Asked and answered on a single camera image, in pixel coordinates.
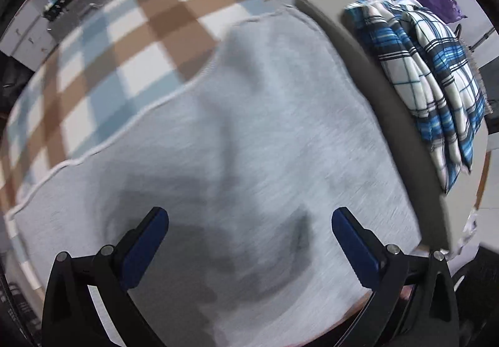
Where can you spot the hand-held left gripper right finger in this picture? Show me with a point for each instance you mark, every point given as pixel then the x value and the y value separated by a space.
pixel 354 245

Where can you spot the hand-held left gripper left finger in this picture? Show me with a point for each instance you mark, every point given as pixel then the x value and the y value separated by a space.
pixel 146 241

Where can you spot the grey hoodie with red print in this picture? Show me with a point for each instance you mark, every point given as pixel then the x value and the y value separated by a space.
pixel 253 117

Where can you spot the grey upholstered nightstand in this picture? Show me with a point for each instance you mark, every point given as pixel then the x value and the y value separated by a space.
pixel 358 70

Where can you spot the blue plaid shirt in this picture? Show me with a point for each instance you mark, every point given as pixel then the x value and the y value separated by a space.
pixel 421 78

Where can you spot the checkered blanket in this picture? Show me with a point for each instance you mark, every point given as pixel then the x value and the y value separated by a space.
pixel 117 58

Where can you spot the white drawer desk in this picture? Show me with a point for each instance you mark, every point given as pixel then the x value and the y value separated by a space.
pixel 27 35

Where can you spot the silver suitcase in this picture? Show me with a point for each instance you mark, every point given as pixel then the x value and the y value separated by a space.
pixel 89 0

